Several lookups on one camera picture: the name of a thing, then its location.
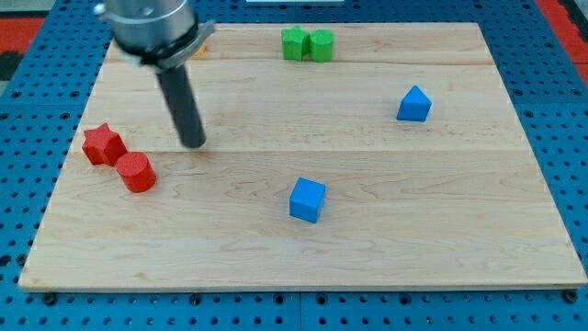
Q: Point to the green cylinder block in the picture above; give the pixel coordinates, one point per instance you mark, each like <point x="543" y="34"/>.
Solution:
<point x="322" y="45"/>

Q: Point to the wooden board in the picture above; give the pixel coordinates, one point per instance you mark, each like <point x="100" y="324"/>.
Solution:
<point x="400" y="165"/>

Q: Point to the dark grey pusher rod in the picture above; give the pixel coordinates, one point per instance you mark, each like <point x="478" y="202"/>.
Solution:
<point x="182" y="106"/>

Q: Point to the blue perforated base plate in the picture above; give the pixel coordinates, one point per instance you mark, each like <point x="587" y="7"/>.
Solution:
<point x="46" y="97"/>

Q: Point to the red cylinder block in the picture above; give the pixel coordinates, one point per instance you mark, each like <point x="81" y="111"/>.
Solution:
<point x="136" y="172"/>

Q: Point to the green star block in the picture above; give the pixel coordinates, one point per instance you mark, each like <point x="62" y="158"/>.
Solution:
<point x="295" y="43"/>

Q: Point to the blue cube block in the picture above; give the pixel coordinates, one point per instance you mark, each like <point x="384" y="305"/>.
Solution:
<point x="306" y="200"/>

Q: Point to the yellow block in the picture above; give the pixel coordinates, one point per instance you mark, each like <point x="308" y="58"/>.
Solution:
<point x="200" y="50"/>

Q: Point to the red star block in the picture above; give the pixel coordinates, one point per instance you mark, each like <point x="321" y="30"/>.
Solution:
<point x="102" y="146"/>

